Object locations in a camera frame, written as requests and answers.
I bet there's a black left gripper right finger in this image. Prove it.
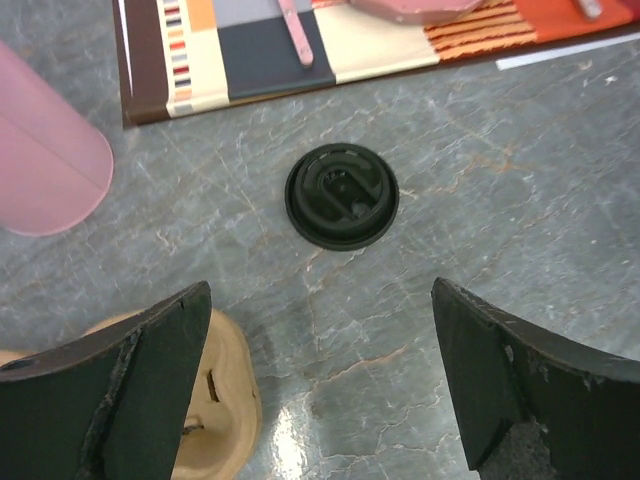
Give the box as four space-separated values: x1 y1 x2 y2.
431 277 639 479

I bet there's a pink polka dot plate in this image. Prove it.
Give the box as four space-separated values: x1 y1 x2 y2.
350 0 483 25

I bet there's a pink straw holder cup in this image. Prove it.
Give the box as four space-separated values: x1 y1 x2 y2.
1 45 114 236

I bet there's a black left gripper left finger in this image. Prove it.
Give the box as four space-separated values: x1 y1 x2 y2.
1 281 212 479

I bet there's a pink handled fork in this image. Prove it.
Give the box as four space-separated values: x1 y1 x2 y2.
278 0 314 67

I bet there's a colourful patchwork placemat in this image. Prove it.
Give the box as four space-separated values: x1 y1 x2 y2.
113 1 639 126

